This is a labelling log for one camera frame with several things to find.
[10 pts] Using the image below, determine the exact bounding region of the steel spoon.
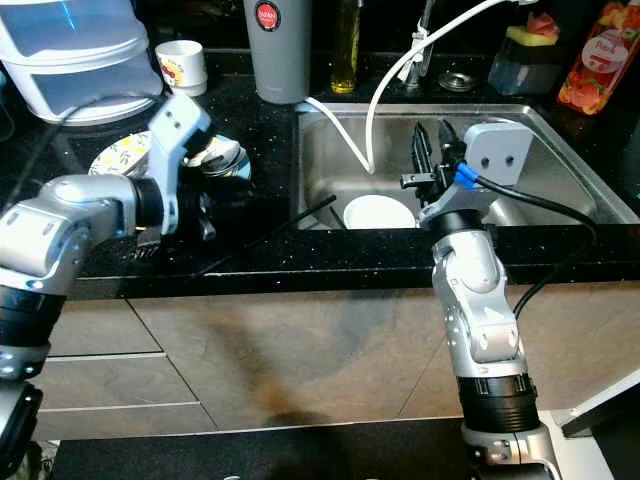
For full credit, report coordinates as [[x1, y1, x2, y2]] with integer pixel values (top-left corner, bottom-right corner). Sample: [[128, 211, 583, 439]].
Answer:
[[206, 138, 253, 181]]

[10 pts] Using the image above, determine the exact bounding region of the thin black stick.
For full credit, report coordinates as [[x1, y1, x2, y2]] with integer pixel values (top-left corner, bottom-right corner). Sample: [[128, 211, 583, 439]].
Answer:
[[198, 194, 339, 277]]

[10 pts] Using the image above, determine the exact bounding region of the round steel counter fitting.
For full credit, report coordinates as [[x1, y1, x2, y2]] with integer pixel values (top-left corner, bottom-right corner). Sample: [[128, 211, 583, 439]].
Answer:
[[439, 70, 479, 94]]

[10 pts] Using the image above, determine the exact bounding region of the white bowl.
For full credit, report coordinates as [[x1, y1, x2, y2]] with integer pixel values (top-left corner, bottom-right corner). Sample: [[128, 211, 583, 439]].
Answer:
[[342, 194, 418, 232]]

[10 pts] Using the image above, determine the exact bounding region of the floral plate with blue rim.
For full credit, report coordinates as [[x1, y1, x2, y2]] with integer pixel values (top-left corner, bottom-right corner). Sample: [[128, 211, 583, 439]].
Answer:
[[87, 129, 255, 183]]

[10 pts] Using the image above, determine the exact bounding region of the chrome faucet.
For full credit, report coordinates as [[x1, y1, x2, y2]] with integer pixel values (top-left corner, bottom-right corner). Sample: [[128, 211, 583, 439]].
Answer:
[[400, 0, 443, 89]]

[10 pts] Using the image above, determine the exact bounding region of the black sponge holder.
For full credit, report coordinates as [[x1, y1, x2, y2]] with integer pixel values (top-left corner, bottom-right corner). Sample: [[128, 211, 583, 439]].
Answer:
[[487, 40, 567, 99]]

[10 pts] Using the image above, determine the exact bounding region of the stainless steel sink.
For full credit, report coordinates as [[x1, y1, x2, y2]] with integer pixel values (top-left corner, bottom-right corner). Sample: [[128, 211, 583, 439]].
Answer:
[[294, 102, 613, 231]]

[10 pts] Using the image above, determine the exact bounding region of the white printed cup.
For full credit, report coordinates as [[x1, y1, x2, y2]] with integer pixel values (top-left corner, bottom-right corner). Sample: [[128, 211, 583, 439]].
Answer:
[[155, 40, 210, 99]]

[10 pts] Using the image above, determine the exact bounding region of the olive oil glass bottle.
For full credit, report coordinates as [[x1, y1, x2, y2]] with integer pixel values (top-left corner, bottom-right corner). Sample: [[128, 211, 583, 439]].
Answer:
[[327, 0, 362, 96]]

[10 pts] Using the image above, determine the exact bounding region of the yellow sponge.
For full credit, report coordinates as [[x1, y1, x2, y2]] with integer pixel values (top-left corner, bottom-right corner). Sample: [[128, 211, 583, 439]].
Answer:
[[506, 25, 557, 49]]

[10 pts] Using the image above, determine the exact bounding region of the small brown drawer front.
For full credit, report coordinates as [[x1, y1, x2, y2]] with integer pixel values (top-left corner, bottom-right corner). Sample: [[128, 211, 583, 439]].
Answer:
[[48, 298, 167, 355]]

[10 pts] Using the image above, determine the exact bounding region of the pink scrubber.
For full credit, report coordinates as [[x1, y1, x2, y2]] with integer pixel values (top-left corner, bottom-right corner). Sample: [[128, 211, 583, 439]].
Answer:
[[524, 9, 562, 40]]

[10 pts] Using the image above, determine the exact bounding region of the grey tumbler with red logo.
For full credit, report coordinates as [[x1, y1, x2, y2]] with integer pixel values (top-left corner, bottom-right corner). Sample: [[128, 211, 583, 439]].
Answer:
[[245, 0, 314, 105]]

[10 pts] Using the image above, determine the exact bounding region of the large brown cabinet panel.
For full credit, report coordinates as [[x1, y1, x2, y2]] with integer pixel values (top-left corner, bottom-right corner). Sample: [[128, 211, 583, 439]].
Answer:
[[125, 288, 640, 438]]

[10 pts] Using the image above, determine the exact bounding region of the medium brown drawer front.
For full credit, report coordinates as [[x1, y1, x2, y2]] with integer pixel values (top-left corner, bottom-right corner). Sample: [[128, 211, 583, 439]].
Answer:
[[42, 358, 201, 407]]

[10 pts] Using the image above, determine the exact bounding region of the white tiered plastic container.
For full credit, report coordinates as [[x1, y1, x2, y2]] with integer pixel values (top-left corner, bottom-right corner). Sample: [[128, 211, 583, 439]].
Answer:
[[0, 0, 163, 127]]

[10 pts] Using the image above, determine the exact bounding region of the narrow brown drawer front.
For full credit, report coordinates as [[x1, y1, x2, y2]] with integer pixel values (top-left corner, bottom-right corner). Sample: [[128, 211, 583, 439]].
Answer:
[[35, 408, 223, 442]]

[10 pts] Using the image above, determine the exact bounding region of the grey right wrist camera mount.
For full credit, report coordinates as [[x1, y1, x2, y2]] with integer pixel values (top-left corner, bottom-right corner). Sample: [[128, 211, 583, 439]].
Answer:
[[463, 121, 536, 197]]

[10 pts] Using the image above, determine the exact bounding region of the white flexible hose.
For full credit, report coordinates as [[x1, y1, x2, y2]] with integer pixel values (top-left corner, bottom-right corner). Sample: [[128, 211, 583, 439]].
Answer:
[[302, 96, 376, 173], [366, 0, 541, 173]]

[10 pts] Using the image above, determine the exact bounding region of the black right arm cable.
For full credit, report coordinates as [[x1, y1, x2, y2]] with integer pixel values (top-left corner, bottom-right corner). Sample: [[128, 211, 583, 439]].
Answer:
[[453, 162, 603, 319]]

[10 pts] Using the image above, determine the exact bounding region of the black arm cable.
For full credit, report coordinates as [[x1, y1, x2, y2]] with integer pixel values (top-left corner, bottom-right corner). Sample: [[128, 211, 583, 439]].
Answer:
[[18, 92, 163, 201], [453, 162, 603, 319]]

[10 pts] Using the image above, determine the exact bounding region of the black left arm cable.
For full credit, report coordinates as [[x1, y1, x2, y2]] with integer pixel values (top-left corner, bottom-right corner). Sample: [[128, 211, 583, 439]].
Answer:
[[18, 92, 163, 201]]

